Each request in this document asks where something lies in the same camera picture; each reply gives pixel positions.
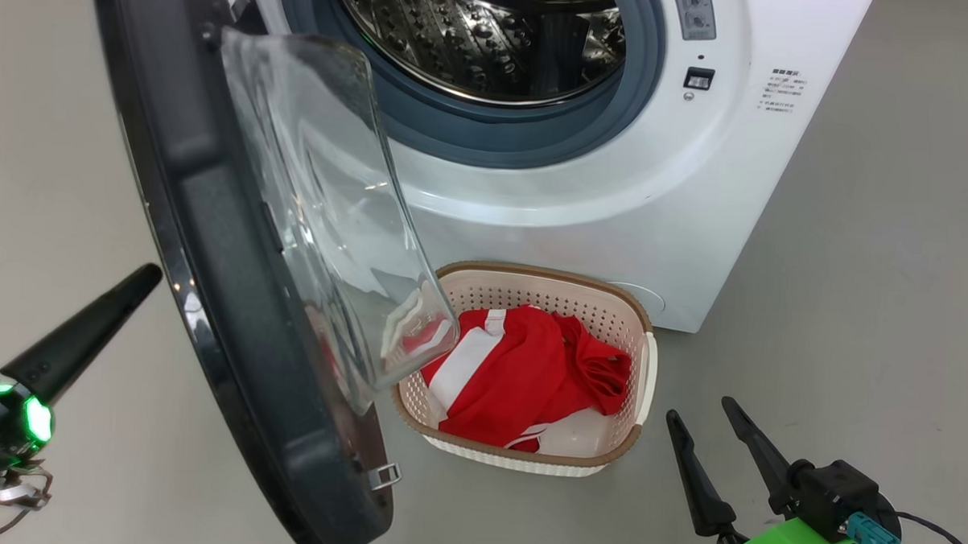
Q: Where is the red and white garment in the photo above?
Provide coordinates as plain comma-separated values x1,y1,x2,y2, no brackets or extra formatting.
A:
381,299,636,457

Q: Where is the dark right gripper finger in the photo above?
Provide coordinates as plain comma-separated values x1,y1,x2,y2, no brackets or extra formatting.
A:
661,409,742,539
717,395,798,517

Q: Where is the white front-load washing machine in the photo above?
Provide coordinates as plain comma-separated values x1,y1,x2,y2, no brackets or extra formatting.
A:
208,0,875,340

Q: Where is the stainless steel washing machine drum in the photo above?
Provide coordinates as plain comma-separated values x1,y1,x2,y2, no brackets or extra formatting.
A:
329,0,628,111

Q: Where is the cream laundry basket brown rim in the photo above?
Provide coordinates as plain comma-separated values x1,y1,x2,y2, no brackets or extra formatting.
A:
389,258,662,481

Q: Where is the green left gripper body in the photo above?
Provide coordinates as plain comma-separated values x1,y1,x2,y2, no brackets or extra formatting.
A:
0,368,56,509

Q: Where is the black glass washer door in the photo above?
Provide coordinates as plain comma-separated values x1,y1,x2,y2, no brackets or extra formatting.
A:
69,0,472,544

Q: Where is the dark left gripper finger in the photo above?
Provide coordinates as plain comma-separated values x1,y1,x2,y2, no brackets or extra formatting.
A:
0,258,165,410

